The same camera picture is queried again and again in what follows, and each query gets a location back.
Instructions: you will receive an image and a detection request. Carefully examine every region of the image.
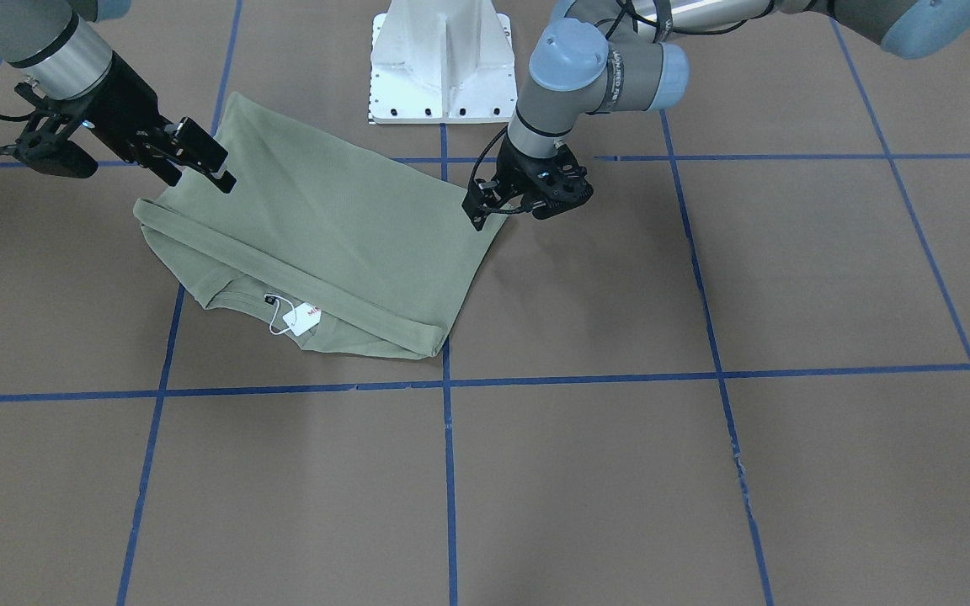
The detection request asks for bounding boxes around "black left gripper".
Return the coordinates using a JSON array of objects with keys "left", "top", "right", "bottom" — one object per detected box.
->
[{"left": 461, "top": 139, "right": 595, "bottom": 231}]

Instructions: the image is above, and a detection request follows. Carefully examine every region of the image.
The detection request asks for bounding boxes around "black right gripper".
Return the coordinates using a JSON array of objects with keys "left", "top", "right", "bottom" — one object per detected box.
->
[{"left": 83, "top": 53, "right": 237, "bottom": 194}]

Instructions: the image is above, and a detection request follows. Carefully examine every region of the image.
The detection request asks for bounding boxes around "olive green long-sleeve shirt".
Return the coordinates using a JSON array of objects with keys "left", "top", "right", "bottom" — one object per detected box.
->
[{"left": 134, "top": 93, "right": 502, "bottom": 359}]

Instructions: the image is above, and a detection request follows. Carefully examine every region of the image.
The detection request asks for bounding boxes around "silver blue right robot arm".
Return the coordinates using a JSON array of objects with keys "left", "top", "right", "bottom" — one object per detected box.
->
[{"left": 0, "top": 1, "right": 237, "bottom": 193}]

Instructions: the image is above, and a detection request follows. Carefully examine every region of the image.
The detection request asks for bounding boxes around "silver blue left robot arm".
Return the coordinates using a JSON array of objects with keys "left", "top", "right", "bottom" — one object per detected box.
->
[{"left": 462, "top": 1, "right": 970, "bottom": 231}]

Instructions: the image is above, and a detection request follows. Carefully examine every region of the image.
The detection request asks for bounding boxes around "white paper price tag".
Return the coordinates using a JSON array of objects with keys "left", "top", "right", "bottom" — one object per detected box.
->
[{"left": 280, "top": 302, "right": 322, "bottom": 337}]

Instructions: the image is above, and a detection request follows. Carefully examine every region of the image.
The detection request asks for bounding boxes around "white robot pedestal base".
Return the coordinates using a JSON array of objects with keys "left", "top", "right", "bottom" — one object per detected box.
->
[{"left": 367, "top": 1, "right": 517, "bottom": 125}]

